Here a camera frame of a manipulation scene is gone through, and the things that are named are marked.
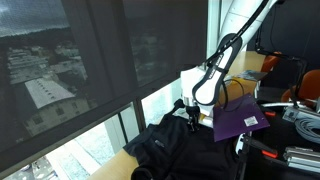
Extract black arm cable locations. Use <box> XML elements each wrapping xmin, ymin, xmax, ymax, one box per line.
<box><xmin>204</xmin><ymin>0</ymin><xmax>270</xmax><ymax>113</ymax></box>

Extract small red-handled tool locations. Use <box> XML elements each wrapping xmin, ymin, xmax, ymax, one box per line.
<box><xmin>264</xmin><ymin>109</ymin><xmax>278</xmax><ymax>118</ymax></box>

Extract white paper sheet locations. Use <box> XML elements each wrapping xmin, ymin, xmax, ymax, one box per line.
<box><xmin>173</xmin><ymin>107</ymin><xmax>214</xmax><ymax>129</ymax></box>

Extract black jointed stand arm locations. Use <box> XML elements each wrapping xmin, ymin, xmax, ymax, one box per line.
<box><xmin>255</xmin><ymin>29</ymin><xmax>308</xmax><ymax>109</ymax></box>

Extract small orange chair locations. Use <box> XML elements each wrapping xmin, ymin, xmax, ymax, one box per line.
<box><xmin>260</xmin><ymin>51</ymin><xmax>283</xmax><ymax>74</ymax></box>

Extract dark printed magazine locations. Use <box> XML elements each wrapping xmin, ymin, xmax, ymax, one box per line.
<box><xmin>237</xmin><ymin>69</ymin><xmax>269</xmax><ymax>83</ymax></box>

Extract dark mesh roller blind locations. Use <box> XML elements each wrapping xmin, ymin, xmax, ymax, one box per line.
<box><xmin>0</xmin><ymin>0</ymin><xmax>209</xmax><ymax>179</ymax></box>

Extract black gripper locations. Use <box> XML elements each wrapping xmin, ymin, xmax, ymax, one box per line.
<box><xmin>184</xmin><ymin>103</ymin><xmax>202</xmax><ymax>132</ymax></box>

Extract grey coiled cable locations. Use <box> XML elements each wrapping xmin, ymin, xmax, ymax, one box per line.
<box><xmin>294</xmin><ymin>117</ymin><xmax>320</xmax><ymax>145</ymax></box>

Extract silver aluminium rails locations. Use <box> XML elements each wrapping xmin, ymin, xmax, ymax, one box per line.
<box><xmin>283</xmin><ymin>145</ymin><xmax>320</xmax><ymax>174</ymax></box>

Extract large orange chair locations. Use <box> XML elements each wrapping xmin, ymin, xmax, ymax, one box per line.
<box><xmin>280</xmin><ymin>69</ymin><xmax>320</xmax><ymax>104</ymax></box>

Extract purple plastic folder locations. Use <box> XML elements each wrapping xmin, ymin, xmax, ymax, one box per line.
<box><xmin>212</xmin><ymin>93</ymin><xmax>271</xmax><ymax>143</ymax></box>

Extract white bar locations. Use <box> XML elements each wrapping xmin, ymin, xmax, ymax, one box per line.
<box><xmin>260</xmin><ymin>101</ymin><xmax>296</xmax><ymax>109</ymax></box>

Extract black zip-up jumper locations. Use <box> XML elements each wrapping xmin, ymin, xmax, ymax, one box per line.
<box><xmin>122</xmin><ymin>98</ymin><xmax>246</xmax><ymax>180</ymax></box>

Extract black clamp with orange handle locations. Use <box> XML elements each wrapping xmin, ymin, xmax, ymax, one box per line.
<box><xmin>238</xmin><ymin>133</ymin><xmax>279</xmax><ymax>180</ymax></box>

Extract silver metal box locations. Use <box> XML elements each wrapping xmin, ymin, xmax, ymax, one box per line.
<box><xmin>281</xmin><ymin>106</ymin><xmax>301</xmax><ymax>123</ymax></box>

